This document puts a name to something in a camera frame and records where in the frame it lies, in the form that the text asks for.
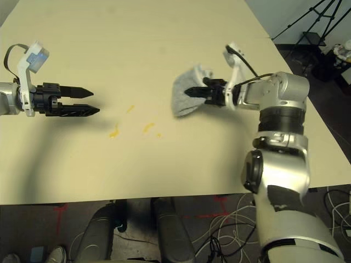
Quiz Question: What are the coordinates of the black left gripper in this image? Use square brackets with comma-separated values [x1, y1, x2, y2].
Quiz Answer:
[30, 82, 101, 118]

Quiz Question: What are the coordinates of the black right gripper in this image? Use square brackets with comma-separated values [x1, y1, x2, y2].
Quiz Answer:
[184, 77, 228, 107]

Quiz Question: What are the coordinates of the grey blue terry rag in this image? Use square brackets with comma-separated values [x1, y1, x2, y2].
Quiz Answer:
[171, 63, 214, 118]

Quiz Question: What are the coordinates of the large yellow liquid puddle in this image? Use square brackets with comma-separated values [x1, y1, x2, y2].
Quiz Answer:
[109, 123, 121, 139]

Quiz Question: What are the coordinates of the black tripod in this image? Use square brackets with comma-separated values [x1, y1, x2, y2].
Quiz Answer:
[270, 0, 346, 49]

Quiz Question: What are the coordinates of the black metal stand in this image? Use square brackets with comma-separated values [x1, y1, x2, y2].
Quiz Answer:
[302, 31, 327, 48]

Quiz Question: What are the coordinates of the grey left robot leg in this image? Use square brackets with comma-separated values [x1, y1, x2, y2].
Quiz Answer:
[69, 202, 129, 263]

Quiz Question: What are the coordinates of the grey robot leg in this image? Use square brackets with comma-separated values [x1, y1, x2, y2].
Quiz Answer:
[69, 202, 129, 263]
[151, 196, 197, 263]

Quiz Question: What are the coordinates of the white and yellow clutter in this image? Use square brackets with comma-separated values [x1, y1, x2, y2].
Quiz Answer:
[332, 40, 351, 66]

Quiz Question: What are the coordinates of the grey right robot leg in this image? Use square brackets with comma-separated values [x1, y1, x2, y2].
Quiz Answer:
[151, 196, 197, 263]

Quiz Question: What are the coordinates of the small blue floor object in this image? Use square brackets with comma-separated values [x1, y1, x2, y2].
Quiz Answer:
[29, 245, 47, 263]

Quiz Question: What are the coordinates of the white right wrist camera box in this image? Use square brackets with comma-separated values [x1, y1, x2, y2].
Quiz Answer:
[222, 41, 249, 111]

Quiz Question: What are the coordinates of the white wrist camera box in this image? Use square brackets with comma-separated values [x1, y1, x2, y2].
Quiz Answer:
[14, 40, 52, 118]
[222, 41, 249, 111]

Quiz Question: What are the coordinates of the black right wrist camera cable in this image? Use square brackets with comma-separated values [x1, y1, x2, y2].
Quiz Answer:
[225, 45, 276, 89]

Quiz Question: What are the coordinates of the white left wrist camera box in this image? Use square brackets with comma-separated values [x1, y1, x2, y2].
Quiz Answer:
[14, 40, 52, 118]

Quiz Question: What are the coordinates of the tangled white floor cable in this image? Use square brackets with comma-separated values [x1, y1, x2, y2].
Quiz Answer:
[191, 193, 259, 263]

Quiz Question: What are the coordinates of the thin black floor cable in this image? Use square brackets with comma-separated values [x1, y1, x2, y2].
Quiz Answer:
[113, 233, 160, 244]

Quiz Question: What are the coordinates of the tangled black floor cable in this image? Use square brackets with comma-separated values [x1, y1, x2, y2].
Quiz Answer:
[207, 221, 259, 263]

